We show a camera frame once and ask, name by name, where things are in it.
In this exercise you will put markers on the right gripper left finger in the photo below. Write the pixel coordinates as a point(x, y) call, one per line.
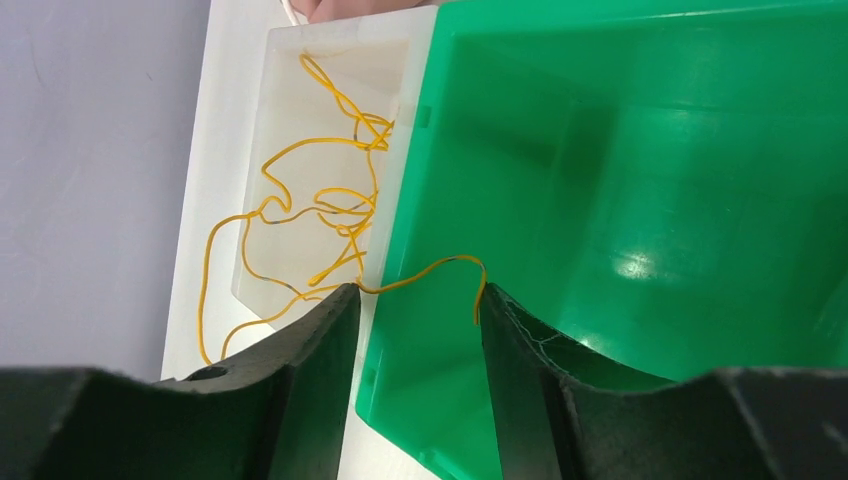
point(276, 410)

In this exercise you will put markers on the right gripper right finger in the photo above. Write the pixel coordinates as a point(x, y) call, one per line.
point(564, 411)

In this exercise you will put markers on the clear plastic bin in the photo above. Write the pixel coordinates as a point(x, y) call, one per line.
point(332, 132)

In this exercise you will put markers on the green plastic bin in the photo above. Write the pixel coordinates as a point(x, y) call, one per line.
point(663, 181)

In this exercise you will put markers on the pink crumpled garment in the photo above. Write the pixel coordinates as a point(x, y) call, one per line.
point(317, 11)

